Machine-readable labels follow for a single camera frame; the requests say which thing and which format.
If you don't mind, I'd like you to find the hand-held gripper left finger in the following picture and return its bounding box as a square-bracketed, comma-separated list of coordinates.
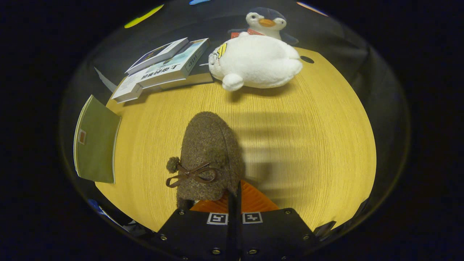
[152, 192, 236, 261]

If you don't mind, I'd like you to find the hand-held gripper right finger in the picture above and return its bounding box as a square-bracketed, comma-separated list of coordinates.
[236, 180, 316, 261]

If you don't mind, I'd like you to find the penguin plush toy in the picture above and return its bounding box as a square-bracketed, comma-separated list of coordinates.
[228, 7, 300, 46]

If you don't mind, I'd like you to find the green fabric storage box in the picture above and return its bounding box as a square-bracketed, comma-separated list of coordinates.
[74, 95, 122, 184]

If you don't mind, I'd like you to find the small white night-photo book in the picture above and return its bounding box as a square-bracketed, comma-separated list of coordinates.
[125, 37, 189, 75]

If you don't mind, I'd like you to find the white seal plush toy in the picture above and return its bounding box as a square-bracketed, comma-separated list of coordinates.
[208, 32, 303, 92]

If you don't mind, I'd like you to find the light blue cover book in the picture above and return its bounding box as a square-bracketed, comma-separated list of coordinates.
[137, 38, 211, 89]

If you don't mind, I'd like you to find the brown fuzzy shoe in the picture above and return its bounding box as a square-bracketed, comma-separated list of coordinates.
[166, 111, 245, 211]

